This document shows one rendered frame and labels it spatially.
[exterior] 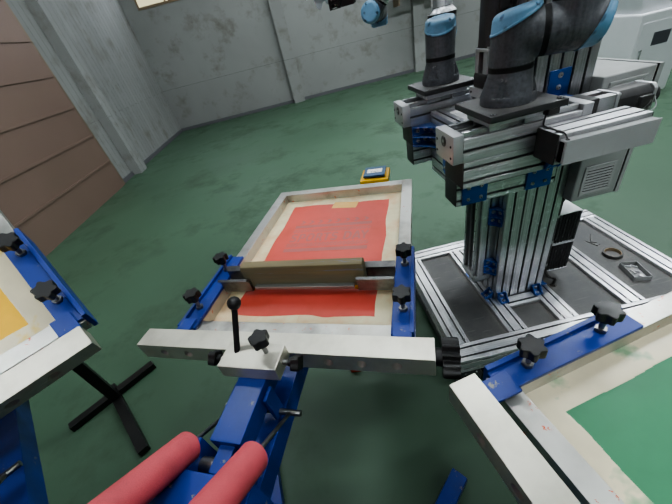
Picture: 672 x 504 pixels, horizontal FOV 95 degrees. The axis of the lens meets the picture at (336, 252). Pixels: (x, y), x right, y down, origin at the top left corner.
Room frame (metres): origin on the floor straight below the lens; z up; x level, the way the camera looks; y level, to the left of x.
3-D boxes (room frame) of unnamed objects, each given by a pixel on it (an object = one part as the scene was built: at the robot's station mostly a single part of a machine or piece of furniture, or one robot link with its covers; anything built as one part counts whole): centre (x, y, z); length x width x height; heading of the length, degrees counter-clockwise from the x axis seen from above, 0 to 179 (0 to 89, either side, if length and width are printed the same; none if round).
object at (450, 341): (0.33, -0.14, 1.02); 0.07 x 0.06 x 0.07; 160
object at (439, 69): (1.44, -0.63, 1.31); 0.15 x 0.15 x 0.10
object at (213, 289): (0.74, 0.38, 0.97); 0.30 x 0.05 x 0.07; 160
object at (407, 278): (0.55, -0.14, 0.98); 0.30 x 0.05 x 0.07; 160
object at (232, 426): (0.35, 0.23, 1.02); 0.17 x 0.06 x 0.05; 160
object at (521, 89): (0.94, -0.62, 1.31); 0.15 x 0.15 x 0.10
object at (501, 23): (0.94, -0.62, 1.42); 0.13 x 0.12 x 0.14; 65
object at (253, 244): (0.87, 0.04, 0.97); 0.79 x 0.58 x 0.04; 160
